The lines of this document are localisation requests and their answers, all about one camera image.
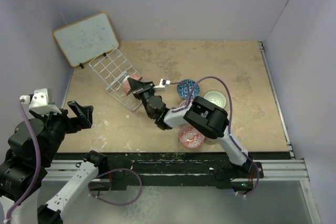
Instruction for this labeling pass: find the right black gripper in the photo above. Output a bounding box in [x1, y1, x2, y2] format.
[128, 78, 156, 109]

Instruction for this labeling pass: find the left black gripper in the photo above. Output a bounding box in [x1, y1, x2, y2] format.
[30, 99, 92, 163]

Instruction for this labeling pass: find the pink red patterned bowl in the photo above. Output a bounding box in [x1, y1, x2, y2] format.
[123, 74, 143, 96]

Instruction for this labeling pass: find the dark blue triangle bowl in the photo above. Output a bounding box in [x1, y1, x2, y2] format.
[176, 79, 201, 100]

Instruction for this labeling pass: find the brown white patterned bowl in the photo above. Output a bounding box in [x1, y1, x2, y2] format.
[178, 100, 188, 108]

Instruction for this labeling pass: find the red white patterned bowl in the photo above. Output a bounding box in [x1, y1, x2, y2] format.
[178, 123, 205, 149]

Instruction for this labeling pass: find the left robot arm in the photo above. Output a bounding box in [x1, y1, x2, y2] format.
[1, 101, 108, 223]

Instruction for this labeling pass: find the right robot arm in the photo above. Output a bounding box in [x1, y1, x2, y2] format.
[128, 77, 258, 177]

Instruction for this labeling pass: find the green white patterned bowl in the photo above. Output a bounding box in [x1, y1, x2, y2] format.
[203, 90, 227, 109]

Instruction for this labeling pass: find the blue white floral bowl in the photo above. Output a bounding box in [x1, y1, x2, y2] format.
[204, 137, 216, 144]

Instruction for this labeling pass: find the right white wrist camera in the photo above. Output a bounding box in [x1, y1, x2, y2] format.
[154, 78, 171, 89]

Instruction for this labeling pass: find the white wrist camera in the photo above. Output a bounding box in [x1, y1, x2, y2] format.
[19, 88, 61, 115]
[154, 78, 171, 89]

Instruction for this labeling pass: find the white wire dish rack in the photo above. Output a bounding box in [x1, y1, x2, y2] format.
[89, 48, 143, 111]

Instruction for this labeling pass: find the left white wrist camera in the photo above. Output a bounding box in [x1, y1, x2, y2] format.
[19, 88, 61, 115]

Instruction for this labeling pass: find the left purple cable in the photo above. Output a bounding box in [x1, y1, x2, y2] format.
[0, 98, 144, 224]

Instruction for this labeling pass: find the whiteboard with wooden frame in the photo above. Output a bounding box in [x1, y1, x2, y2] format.
[52, 12, 119, 68]

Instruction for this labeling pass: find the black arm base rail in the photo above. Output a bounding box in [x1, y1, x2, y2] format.
[51, 152, 292, 190]

